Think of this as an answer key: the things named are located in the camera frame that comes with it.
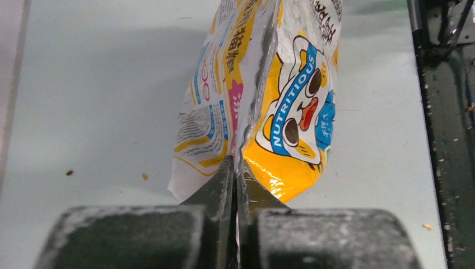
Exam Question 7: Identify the aluminium frame post left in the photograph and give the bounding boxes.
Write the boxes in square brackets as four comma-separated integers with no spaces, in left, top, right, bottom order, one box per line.
[1,0,31,183]

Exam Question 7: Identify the white yellow pet food bag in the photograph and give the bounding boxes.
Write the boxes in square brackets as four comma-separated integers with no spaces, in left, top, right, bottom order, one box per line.
[168,1,342,202]

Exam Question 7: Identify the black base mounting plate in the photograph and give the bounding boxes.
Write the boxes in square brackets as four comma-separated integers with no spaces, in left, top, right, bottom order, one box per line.
[408,1,474,268]

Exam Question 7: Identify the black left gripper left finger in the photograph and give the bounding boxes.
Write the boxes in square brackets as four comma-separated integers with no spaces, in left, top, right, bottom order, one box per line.
[35,156,235,268]

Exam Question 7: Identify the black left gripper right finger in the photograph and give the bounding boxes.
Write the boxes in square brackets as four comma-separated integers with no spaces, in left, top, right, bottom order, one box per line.
[236,163,421,268]

